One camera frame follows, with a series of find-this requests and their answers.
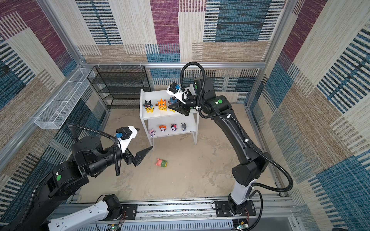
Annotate orange yellow Pokemon figure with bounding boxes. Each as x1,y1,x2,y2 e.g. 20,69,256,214
156,99,167,111

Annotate grey hood Doraemon figure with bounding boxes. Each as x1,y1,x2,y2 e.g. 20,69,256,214
181,123,187,131

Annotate orange crab hood Doraemon figure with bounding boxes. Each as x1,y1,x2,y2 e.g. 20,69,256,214
159,125,167,132

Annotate pink hood Doraemon figure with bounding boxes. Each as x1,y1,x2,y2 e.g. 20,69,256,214
149,129,156,137

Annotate black blue Luxray figure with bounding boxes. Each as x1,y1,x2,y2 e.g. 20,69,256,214
144,100,154,113

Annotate blue hood Pikachu figure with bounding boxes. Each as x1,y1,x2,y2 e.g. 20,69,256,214
168,97,178,113

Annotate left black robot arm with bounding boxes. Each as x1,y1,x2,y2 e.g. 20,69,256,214
1,124,153,231

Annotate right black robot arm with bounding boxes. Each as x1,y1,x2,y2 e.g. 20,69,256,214
167,62,293,216

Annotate white two-tier shelf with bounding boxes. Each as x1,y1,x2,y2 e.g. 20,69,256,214
139,90,199,146

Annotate pink green cactus figure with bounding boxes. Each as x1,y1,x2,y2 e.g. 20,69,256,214
155,158,168,167

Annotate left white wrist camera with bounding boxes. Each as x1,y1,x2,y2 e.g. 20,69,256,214
116,126,140,154

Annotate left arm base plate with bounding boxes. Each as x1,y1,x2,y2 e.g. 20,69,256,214
107,204,138,222

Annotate black wire mesh rack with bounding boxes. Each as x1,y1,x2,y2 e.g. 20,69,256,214
87,65,154,109

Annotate white wire mesh basket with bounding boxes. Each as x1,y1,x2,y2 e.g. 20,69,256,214
34,68,91,130

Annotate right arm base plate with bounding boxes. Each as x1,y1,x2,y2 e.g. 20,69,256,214
211,200,256,217

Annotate aluminium mounting rail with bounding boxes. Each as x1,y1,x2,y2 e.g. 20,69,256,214
81,194,305,231

